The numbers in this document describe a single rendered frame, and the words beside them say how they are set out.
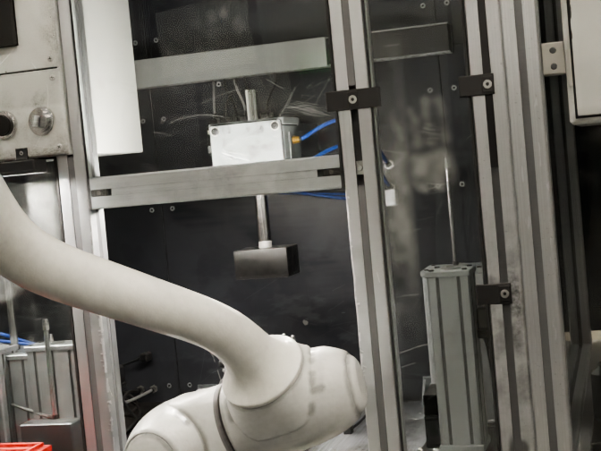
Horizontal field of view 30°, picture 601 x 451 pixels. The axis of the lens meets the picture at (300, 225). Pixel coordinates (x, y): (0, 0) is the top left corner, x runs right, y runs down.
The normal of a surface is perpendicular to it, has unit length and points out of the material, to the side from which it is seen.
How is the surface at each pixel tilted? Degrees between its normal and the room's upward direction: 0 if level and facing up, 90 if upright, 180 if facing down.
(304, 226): 90
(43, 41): 90
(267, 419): 120
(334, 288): 90
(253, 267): 90
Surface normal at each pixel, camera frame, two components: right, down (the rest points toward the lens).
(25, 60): -0.27, 0.07
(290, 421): 0.00, 0.49
